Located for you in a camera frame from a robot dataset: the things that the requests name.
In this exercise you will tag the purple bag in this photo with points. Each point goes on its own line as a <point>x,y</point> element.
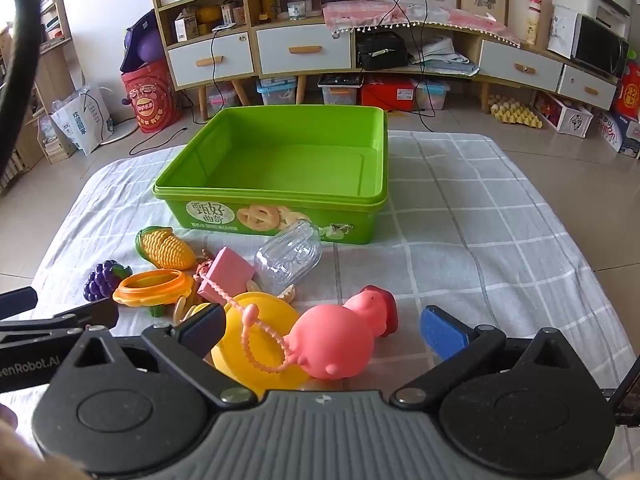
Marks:
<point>142,45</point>

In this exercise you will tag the black microwave oven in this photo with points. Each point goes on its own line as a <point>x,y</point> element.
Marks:
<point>597,47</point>

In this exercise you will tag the red cardboard box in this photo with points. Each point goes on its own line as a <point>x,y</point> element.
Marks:
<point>385,95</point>

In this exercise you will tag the beige starfish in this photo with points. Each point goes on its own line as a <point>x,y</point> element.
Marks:
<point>287,294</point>

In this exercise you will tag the pink rectangular block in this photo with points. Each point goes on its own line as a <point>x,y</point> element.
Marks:
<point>225,267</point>

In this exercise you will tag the small orange toy crab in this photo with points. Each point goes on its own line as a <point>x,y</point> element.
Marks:
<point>204,267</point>

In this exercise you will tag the pale blue storage box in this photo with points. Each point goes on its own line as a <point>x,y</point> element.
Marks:
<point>432,95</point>

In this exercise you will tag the red hanging decoration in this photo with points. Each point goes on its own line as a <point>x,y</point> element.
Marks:
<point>535,5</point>

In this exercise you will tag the wooden bookshelf desk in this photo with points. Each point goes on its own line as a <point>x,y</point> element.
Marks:
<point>50,75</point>

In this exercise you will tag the clear storage box pink contents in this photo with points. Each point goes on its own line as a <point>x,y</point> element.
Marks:
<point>222,100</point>

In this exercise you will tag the white red printed carton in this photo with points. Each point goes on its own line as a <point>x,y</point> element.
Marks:
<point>565,115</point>

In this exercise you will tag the purple toy grapes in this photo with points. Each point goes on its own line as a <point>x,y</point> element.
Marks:
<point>100,282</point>

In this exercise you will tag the black bag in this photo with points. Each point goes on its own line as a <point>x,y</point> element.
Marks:
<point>382,52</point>

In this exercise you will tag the wooden sideboard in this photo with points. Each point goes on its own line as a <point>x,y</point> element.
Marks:
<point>248,5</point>

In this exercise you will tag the pale yellow toy piece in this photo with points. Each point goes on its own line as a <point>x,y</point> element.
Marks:
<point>181,307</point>

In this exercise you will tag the yellow canister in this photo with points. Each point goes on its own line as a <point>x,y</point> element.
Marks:
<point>268,2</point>

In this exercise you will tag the white shopping bag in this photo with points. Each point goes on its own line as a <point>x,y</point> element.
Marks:
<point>82,120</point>

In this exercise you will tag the red printed bucket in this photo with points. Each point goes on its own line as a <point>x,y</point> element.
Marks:
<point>150,100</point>

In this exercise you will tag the yellow egg tray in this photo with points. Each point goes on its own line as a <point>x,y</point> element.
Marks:
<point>515,112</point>

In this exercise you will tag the orange flower-shaped toy mold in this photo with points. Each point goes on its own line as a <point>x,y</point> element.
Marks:
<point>130,295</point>

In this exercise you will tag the yellow toy corn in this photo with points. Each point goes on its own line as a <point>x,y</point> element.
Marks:
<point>167,250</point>

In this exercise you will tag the yellow tape roll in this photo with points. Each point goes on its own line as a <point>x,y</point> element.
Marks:
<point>209,16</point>

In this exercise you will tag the pink tasselled cloth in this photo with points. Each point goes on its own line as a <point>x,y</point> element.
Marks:
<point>360,12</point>

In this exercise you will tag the pink toy pig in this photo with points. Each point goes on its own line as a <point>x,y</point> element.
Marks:
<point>330,340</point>

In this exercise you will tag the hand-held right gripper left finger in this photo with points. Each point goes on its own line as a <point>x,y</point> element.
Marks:
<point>205,322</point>

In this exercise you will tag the clear storage box black lid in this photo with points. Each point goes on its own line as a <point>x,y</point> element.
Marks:
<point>340,91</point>

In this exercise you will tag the clear storage box blue lid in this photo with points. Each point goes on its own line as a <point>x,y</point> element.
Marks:
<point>275,91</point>

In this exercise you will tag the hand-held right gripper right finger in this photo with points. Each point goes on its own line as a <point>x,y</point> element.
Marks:
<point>442,332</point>

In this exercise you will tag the clear plastic container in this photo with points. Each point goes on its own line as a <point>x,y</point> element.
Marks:
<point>285,260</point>

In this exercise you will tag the glass cup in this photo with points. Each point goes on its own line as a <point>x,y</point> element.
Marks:
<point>296,11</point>

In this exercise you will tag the green plastic box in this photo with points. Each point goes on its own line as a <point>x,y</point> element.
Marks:
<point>275,160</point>

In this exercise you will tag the white drawer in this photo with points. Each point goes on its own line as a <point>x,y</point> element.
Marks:
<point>520,57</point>
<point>585,80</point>
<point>210,67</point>
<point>305,37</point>

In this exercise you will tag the yellow toy pot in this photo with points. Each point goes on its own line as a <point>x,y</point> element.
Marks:
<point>277,312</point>

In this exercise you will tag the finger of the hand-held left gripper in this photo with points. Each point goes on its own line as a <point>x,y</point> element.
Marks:
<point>17,302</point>
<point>90,315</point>

